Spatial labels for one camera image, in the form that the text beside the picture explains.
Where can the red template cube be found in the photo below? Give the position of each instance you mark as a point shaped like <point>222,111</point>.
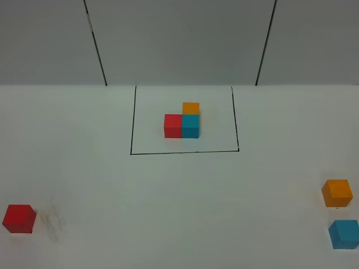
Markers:
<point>173,126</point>

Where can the blue template cube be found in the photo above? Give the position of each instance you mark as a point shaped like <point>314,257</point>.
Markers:
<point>190,125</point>

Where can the orange template cube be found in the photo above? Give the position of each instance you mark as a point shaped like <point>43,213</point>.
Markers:
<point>191,108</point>

